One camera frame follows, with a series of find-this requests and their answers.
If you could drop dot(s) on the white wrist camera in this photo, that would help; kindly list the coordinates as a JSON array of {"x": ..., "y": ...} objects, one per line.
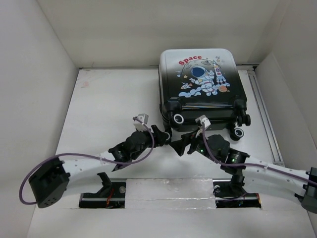
[
  {"x": 140, "y": 122},
  {"x": 203, "y": 122}
]

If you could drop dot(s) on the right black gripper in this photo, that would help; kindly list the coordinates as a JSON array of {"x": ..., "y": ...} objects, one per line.
[{"x": 179, "y": 146}]

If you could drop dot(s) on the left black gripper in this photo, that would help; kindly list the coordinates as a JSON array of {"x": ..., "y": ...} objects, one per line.
[{"x": 159, "y": 136}]

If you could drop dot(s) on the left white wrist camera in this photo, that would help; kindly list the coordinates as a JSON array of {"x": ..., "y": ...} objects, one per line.
[{"x": 140, "y": 122}]

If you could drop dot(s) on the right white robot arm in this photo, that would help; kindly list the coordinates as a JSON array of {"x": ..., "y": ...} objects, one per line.
[{"x": 251, "y": 175}]

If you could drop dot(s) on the black kids space suitcase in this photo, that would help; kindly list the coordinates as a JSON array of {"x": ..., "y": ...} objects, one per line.
[{"x": 201, "y": 82}]

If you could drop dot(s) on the aluminium side rail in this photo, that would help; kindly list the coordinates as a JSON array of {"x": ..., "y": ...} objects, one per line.
[{"x": 274, "y": 147}]

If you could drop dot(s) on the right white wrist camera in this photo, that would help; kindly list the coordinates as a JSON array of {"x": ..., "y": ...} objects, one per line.
[{"x": 203, "y": 122}]

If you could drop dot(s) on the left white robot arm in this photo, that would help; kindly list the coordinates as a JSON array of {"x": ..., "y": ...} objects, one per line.
[{"x": 55, "y": 178}]

